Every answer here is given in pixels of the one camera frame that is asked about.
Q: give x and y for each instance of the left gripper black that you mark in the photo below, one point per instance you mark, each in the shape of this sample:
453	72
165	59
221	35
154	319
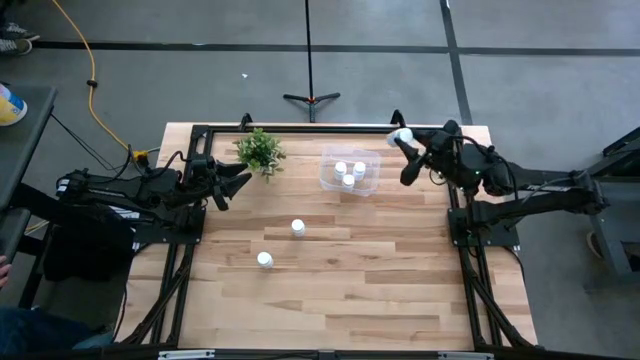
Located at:
205	180

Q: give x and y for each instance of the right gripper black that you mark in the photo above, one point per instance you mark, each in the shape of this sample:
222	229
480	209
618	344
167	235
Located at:
445	150

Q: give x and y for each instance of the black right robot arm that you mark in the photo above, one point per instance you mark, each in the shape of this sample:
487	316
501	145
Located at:
550	197

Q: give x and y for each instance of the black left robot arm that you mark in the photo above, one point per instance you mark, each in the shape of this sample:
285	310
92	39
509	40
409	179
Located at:
125	190

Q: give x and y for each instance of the clear plastic basket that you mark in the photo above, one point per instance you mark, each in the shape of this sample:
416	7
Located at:
372	186

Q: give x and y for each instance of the potted green artificial plant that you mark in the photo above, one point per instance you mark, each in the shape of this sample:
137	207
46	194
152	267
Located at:
260	152

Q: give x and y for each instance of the white paper booklet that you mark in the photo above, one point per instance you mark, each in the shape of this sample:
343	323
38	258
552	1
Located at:
131	215

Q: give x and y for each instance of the black tripod stand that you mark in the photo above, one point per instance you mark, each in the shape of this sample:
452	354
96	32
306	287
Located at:
312	100

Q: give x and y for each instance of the black bag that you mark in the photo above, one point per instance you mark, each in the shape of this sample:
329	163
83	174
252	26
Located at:
85	245

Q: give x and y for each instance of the grey side desk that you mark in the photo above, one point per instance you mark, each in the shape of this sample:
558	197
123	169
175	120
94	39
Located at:
25	140

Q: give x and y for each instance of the grey metal cart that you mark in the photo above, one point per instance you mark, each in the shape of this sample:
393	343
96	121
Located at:
615	220

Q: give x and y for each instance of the yellow and blue container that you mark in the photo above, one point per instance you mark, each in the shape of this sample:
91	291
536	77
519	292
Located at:
10	107

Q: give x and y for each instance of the person's hand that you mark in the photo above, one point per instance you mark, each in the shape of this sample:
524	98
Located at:
4	272

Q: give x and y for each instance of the person's leg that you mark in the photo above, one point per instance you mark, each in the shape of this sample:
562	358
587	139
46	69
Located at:
35	330

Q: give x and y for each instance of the person's dark sneaker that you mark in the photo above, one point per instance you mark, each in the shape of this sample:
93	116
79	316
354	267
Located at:
17	32
15	46

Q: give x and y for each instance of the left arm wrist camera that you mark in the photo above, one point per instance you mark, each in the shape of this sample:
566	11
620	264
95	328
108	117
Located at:
218	204

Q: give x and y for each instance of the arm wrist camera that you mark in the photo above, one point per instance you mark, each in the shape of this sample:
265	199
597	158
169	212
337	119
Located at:
218	204
412	172

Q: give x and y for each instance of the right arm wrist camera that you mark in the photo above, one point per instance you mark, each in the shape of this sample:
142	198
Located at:
412	172

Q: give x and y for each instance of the black aluminium table frame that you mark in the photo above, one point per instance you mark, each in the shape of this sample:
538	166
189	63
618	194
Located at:
300	129

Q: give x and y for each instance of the silver metal bracket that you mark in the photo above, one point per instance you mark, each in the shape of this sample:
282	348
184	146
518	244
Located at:
185	354
465	355

